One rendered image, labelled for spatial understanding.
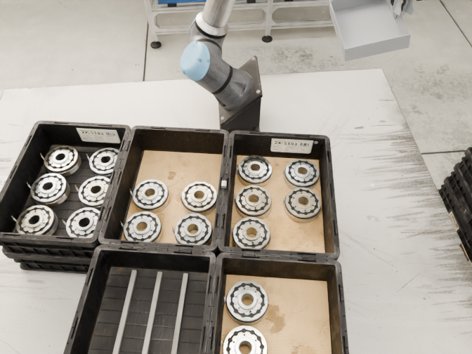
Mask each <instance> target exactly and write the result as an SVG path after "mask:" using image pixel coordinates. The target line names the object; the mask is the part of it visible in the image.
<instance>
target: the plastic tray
mask: <svg viewBox="0 0 472 354"><path fill-rule="evenodd" d="M329 12H330V15H331V18H332V22H333V25H334V29H335V31H336V35H337V38H338V40H339V44H340V47H341V50H342V54H343V57H344V60H345V62H346V61H349V60H354V59H358V58H364V57H367V56H371V55H377V54H381V53H387V52H390V51H396V50H400V49H403V48H409V41H410V35H411V34H410V33H409V30H408V28H407V26H406V24H405V21H404V20H403V18H402V16H401V14H400V15H397V18H396V19H394V17H393V15H392V11H391V0H331V1H329Z"/></svg>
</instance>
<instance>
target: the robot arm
mask: <svg viewBox="0 0 472 354"><path fill-rule="evenodd" d="M235 1H236V0H207V1H206V4H205V7H204V10H203V11H202V12H200V13H198V14H197V17H196V18H195V19H194V21H193V22H192V25H191V27H190V40H189V45H188V46H187V47H186V48H185V50H184V52H183V55H182V56H181V61H180V67H181V71H182V73H183V74H184V75H186V76H187V77H188V79H190V80H192V81H194V82H195V83H197V84H199V85H200V86H201V87H202V88H204V89H206V90H207V91H208V92H210V93H211V94H213V95H214V97H215V98H216V100H217V101H218V102H219V104H220V105H221V107H223V108H224V109H226V110H228V111H232V110H236V109H237V108H239V107H240V106H241V105H242V104H243V103H244V102H245V101H246V100H247V98H248V97H249V95H250V93H251V90H252V88H253V85H254V80H253V77H252V76H251V75H250V74H249V73H248V72H245V71H243V70H239V69H237V68H234V67H232V66H230V65H229V64H228V63H227V62H226V61H224V60H223V59H222V45H223V41H224V39H225V36H226V34H227V33H228V24H227V21H228V18H229V16H230V13H231V11H232V8H233V6H234V4H235ZM401 1H402V0H391V11H392V15H393V17H394V19H396V18H397V15H400V14H401V16H403V15H404V14H405V13H406V12H407V13H409V14H410V15H412V14H413V12H414V5H413V3H414V0H403V3H402V5H401Z"/></svg>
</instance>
